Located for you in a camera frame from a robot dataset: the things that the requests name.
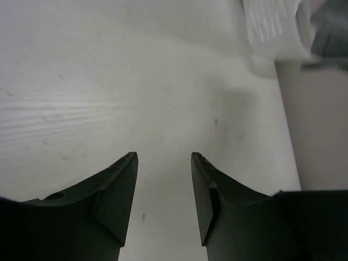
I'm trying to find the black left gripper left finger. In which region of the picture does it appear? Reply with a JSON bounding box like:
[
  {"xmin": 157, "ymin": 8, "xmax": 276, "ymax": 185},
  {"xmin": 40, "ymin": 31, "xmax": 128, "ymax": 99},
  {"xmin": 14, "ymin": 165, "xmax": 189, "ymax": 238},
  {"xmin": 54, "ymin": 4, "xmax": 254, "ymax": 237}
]
[{"xmin": 1, "ymin": 152, "xmax": 138, "ymax": 260}]

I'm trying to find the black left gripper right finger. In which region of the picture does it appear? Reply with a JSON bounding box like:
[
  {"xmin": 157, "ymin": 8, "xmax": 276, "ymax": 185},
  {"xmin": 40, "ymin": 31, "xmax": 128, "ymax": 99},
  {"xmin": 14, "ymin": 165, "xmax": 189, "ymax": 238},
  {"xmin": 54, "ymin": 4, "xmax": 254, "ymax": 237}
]
[{"xmin": 191, "ymin": 152, "xmax": 347, "ymax": 260}]

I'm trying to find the grey tank top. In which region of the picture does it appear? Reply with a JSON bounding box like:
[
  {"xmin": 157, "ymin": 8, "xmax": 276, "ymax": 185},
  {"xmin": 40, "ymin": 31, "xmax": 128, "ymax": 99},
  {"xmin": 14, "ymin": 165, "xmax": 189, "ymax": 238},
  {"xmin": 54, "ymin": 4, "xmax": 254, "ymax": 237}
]
[{"xmin": 239, "ymin": 0, "xmax": 348, "ymax": 79}]

